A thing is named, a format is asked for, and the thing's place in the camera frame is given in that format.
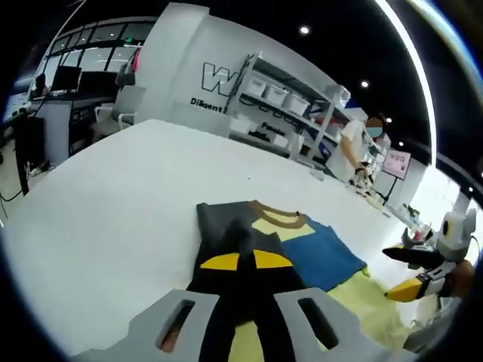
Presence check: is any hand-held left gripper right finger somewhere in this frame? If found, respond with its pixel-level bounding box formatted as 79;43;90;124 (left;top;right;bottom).
248;250;420;362

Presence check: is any white storage bin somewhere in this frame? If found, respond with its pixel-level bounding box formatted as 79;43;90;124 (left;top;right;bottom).
263;83;291;106
247;77;272;96
285;92;313;115

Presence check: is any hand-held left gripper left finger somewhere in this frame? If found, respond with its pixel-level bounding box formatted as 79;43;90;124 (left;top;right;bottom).
71;252;243;362

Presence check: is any white office chair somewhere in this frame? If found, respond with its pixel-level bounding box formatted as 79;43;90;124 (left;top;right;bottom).
94;85;148;129

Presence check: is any pink display screen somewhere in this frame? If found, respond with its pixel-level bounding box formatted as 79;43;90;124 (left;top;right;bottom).
380;149;412;180

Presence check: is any grey metal shelf rack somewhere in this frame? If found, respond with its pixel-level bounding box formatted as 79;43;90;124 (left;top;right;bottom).
226;52;354;167

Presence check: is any grey workstation desk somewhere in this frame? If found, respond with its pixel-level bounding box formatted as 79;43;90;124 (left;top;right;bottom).
32;94;116;160

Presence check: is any person's right hand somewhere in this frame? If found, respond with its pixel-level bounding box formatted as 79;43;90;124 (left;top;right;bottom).
445;259;475;299

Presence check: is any black cabinet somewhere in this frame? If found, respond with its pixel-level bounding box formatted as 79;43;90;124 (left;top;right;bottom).
14;116;47;195

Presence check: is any yellow blue grey garment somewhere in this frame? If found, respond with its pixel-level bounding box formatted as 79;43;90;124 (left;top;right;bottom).
186;201;416;362

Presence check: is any black computer monitor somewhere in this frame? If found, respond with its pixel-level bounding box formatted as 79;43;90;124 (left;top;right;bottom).
51;66;82;93
79;71;118;96

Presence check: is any grey hanging bag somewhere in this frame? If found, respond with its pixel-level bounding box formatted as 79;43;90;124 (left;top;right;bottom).
115;48;143;88

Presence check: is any white chair back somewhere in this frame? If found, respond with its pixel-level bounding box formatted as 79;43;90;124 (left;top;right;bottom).
288;133;305;160

